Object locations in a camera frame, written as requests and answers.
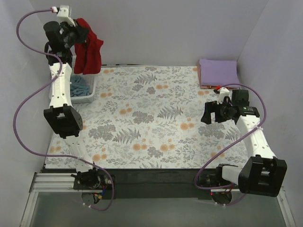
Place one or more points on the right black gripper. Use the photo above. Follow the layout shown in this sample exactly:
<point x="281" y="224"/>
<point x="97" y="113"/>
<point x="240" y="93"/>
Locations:
<point x="217" y="112"/>

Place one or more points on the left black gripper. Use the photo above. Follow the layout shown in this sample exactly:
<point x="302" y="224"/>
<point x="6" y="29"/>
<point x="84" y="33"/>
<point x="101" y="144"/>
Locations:
<point x="77" y="33"/>

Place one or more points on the red t shirt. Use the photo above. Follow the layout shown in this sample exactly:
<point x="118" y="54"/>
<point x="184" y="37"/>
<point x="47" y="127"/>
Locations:
<point x="88" y="57"/>

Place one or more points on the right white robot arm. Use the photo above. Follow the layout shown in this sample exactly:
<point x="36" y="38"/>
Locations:
<point x="263" y="173"/>

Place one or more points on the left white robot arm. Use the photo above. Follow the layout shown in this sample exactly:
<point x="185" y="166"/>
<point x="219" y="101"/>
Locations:
<point x="61" y="116"/>

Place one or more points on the folded purple t shirt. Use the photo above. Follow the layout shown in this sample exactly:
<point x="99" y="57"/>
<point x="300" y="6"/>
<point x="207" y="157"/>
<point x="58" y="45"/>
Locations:
<point x="217" y="73"/>

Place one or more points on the white plastic basket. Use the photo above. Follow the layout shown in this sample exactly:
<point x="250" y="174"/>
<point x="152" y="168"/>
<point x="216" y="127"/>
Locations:
<point x="60" y="88"/>

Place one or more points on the blue-grey t shirt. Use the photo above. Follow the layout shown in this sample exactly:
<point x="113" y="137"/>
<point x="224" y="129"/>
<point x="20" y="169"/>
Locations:
<point x="79" y="86"/>

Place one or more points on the floral tablecloth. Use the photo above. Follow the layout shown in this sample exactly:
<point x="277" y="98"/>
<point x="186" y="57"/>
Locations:
<point x="150" y="117"/>

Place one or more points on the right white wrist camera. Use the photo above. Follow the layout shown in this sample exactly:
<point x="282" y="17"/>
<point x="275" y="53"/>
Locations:
<point x="222" y="92"/>

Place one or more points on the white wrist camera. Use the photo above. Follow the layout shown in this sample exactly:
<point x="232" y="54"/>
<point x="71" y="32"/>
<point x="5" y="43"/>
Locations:
<point x="222" y="92"/>
<point x="63" y="14"/>

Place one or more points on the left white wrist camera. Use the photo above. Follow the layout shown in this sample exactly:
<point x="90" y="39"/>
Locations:
<point x="63" y="14"/>

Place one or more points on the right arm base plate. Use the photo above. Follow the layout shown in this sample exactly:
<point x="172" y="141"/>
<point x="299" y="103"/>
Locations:
<point x="209" y="181"/>

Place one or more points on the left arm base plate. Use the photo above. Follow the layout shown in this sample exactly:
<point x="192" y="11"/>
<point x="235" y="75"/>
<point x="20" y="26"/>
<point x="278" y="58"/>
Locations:
<point x="91" y="182"/>

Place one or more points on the aluminium rail frame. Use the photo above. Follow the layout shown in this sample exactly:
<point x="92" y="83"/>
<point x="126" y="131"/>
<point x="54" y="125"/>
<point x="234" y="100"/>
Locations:
<point x="50" y="201"/>

